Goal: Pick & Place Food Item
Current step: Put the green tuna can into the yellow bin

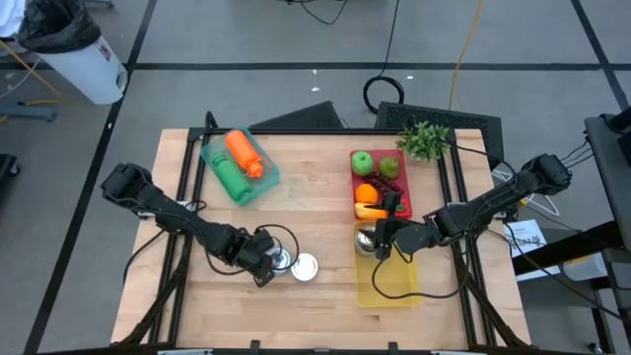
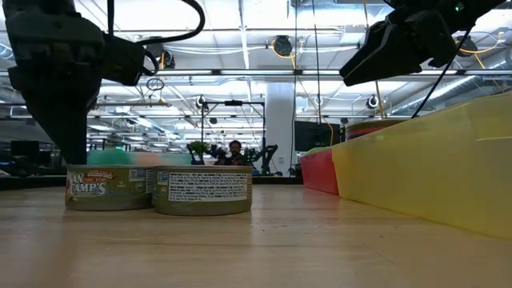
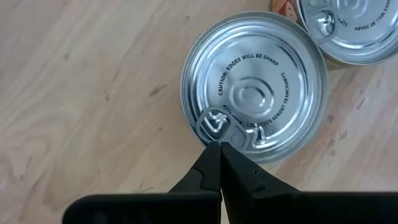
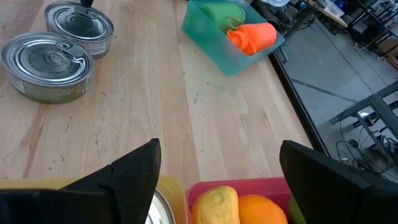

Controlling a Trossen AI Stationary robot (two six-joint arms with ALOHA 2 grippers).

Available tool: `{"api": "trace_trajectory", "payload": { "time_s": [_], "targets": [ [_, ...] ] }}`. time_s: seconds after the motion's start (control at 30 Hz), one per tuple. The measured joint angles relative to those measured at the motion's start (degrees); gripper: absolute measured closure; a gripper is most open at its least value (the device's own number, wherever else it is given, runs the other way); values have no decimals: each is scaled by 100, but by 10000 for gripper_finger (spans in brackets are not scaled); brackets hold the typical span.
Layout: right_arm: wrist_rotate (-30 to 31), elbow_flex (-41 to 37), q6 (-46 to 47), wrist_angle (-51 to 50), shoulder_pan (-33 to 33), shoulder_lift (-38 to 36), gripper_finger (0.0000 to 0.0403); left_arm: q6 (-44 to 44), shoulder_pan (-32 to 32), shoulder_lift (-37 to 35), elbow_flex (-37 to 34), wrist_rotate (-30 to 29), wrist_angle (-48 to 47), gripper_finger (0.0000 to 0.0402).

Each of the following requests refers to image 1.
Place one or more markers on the white box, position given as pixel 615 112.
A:
pixel 584 266

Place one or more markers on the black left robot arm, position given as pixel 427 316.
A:
pixel 172 212

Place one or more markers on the white cloth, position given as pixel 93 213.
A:
pixel 10 17

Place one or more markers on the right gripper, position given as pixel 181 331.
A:
pixel 411 236

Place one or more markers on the printed white paper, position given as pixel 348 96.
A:
pixel 525 239

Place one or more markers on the small artificial green plant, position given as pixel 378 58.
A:
pixel 423 142

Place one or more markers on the teal plastic bin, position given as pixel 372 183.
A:
pixel 266 182

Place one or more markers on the orange plastic bottle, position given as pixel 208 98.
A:
pixel 242 152

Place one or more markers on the red toy bell pepper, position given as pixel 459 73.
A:
pixel 404 209

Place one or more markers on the grey stand base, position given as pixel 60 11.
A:
pixel 27 111

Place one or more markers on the bright green toy apple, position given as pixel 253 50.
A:
pixel 362 163

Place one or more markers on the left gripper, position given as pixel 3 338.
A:
pixel 251 249

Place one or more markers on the red plastic tray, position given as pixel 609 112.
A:
pixel 406 163

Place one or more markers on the green brown toy pear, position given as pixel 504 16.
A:
pixel 389 167

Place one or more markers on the silver tin can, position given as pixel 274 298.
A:
pixel 365 241

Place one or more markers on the black trash bag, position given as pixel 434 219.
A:
pixel 56 24

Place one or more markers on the green plastic bottle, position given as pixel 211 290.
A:
pixel 231 177

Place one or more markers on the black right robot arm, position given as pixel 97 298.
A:
pixel 493 202

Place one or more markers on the yellow plastic bin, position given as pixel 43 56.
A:
pixel 394 281

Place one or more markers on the white trash bin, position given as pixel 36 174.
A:
pixel 84 74

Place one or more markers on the black triangular panel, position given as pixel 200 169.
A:
pixel 305 118

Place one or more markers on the orange toy fruit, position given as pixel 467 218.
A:
pixel 366 193

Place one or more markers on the black floor object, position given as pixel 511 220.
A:
pixel 7 170

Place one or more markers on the dark red toy grapes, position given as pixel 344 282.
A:
pixel 387 183

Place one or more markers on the black perforated panel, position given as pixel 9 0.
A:
pixel 468 123

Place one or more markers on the white round lid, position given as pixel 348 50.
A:
pixel 304 266

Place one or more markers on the grey side desk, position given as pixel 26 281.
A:
pixel 606 172

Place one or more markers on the black aluminium table frame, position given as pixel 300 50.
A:
pixel 320 131

